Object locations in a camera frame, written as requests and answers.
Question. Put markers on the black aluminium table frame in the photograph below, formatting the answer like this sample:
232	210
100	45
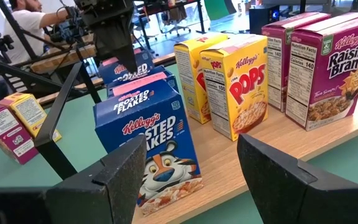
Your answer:
17	70

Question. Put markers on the Frosted Flakes cereal box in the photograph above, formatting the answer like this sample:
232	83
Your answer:
145	67
154	124
141	82

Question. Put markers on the yellow Corn Pops box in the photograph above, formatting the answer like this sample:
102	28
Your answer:
26	112
186	68
244	87

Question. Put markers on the wooden shelf board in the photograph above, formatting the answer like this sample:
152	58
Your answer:
259	149

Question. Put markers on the person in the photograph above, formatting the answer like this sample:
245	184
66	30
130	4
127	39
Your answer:
26	28

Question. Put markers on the black computer tower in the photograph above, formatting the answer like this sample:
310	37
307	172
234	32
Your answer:
261	20

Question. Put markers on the black office chair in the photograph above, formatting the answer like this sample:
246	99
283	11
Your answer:
177	15

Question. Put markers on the purple Raisin Bran box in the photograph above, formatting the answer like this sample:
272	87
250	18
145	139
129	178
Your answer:
275	62
5	133
337	71

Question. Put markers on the black metal shelf frame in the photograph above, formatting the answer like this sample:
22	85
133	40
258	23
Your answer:
54	118

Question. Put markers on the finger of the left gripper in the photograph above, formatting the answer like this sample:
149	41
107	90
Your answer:
115	40

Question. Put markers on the green table mat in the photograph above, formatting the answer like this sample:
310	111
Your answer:
82	140

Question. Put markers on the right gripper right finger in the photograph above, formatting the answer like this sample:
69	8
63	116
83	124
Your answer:
306	202

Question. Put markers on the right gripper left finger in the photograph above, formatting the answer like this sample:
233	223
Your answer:
73	202

